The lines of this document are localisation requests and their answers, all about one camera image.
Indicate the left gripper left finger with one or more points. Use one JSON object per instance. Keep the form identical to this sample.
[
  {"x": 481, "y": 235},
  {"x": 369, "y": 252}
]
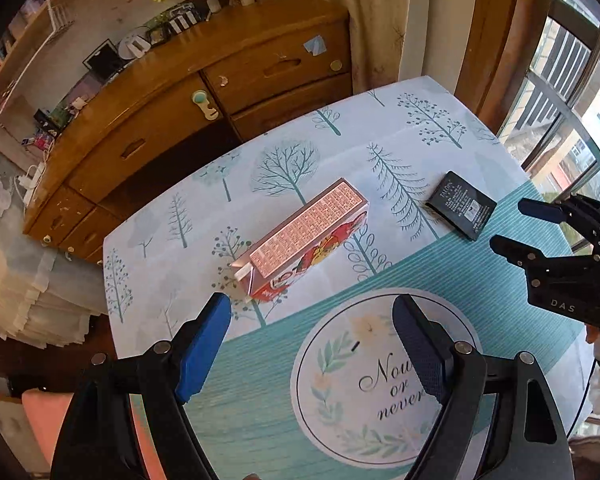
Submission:
[{"x": 170, "y": 373}]

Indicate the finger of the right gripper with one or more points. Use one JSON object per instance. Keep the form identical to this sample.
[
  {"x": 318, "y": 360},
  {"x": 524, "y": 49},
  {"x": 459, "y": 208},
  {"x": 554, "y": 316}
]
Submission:
[
  {"x": 578, "y": 211},
  {"x": 515, "y": 252}
]

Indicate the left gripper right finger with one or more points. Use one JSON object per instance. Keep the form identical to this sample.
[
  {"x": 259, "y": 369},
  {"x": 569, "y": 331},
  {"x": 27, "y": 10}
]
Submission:
[{"x": 454, "y": 372}]

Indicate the black card packet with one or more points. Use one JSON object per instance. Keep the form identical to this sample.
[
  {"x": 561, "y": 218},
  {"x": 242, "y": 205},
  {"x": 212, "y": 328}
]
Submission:
[{"x": 462, "y": 205}]

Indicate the red white carton box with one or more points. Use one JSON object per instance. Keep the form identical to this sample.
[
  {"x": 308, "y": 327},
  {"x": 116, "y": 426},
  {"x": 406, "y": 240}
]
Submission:
[{"x": 269, "y": 267}]

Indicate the person right hand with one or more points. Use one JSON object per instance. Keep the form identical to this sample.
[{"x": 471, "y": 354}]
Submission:
[{"x": 592, "y": 333}]

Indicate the metal window grille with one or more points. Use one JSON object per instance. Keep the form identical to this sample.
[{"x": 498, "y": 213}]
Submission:
[{"x": 553, "y": 127}]

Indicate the pink bed cover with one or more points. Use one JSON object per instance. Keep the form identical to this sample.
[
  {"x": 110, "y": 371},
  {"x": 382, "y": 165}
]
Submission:
[{"x": 97, "y": 428}]

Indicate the tree print tablecloth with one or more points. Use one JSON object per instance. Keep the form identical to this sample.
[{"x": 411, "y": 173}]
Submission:
[{"x": 315, "y": 384}]

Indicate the white power strip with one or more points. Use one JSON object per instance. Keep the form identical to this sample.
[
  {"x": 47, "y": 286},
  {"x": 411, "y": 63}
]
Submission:
[{"x": 27, "y": 183}]

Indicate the wooden desk with drawers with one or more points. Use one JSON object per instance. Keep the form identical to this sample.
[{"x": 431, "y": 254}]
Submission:
[{"x": 218, "y": 85}]

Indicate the beige curtain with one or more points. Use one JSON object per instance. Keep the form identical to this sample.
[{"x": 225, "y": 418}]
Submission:
[{"x": 393, "y": 40}]

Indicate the black photo frame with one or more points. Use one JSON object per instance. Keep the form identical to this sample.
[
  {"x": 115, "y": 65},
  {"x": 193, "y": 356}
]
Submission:
[{"x": 104, "y": 62}]

